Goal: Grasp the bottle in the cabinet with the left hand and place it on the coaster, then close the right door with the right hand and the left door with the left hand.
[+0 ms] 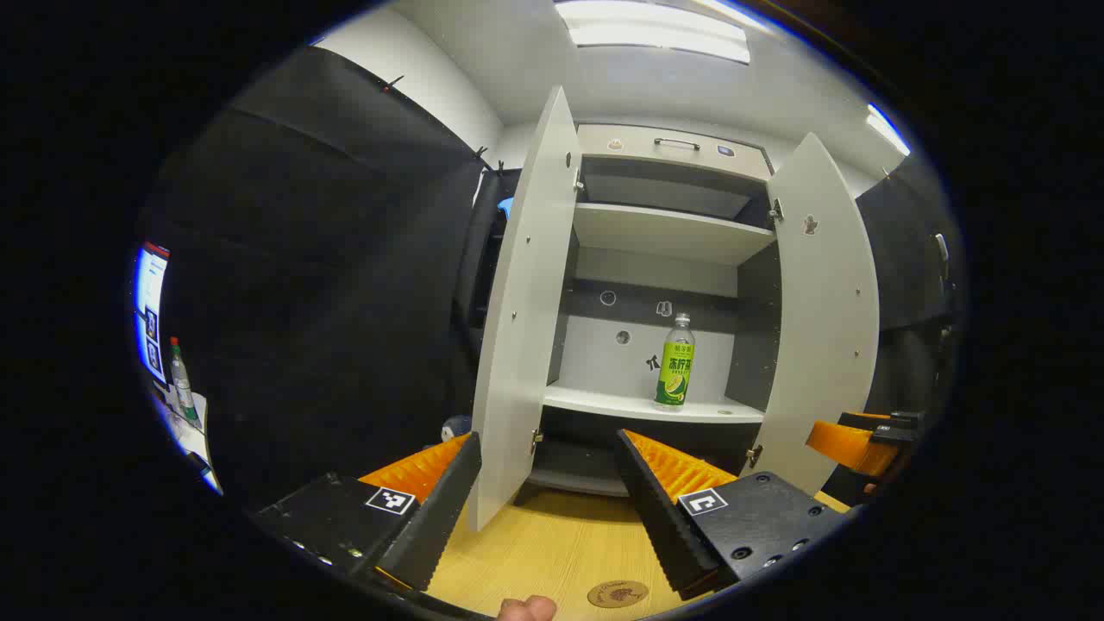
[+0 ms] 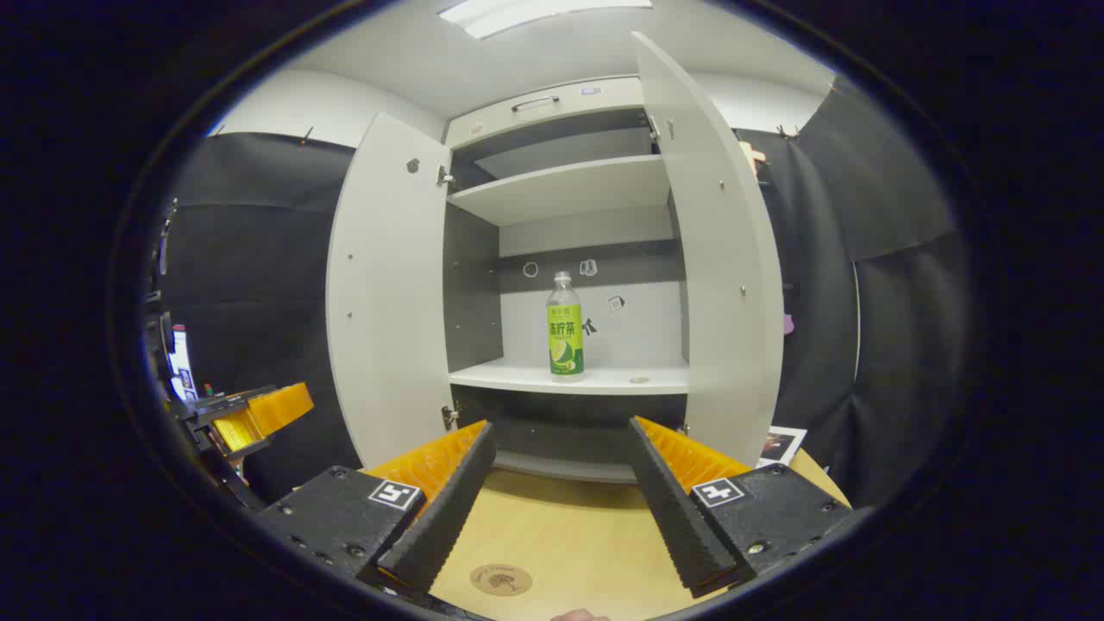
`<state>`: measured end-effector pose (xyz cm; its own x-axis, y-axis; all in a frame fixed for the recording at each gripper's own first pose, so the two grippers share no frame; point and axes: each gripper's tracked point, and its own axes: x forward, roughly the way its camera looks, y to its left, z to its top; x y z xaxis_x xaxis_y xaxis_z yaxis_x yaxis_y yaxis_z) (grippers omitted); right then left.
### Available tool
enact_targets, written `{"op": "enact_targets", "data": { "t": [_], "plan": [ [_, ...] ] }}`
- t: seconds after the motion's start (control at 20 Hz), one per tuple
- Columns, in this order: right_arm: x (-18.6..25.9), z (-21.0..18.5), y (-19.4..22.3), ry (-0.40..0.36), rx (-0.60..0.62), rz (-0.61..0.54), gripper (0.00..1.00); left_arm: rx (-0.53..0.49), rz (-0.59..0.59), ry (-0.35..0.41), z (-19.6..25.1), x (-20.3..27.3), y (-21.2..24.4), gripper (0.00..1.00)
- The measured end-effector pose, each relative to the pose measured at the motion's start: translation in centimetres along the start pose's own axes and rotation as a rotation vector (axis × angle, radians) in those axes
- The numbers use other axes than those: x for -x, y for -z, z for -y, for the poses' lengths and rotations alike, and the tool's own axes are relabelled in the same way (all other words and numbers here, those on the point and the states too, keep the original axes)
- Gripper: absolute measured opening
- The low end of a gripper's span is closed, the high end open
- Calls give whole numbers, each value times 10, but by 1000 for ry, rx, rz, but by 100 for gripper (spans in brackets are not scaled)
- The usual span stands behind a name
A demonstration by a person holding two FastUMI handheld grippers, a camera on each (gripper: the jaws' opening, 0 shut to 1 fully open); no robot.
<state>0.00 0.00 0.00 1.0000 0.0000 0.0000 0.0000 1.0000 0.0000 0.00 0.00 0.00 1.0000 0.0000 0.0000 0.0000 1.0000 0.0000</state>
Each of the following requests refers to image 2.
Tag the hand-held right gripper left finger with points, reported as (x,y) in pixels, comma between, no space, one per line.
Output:
(448,509)

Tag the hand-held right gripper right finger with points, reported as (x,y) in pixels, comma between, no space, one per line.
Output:
(677,509)

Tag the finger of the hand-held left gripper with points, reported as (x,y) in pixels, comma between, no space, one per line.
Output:
(276,410)

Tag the round cork coaster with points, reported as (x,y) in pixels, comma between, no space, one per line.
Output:
(501,580)

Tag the white cabinet door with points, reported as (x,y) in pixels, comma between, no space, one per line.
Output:
(724,259)
(388,302)

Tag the green label bottle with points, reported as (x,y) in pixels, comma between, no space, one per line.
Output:
(565,341)

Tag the white and blue object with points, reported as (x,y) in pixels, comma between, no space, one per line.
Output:
(181,362)

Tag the stack of books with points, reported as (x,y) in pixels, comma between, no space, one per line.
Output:
(780,444)

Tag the black backdrop cloth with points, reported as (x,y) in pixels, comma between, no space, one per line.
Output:
(250,259)

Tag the large ceiling light panel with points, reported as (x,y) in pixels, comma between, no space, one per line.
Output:
(535,13)

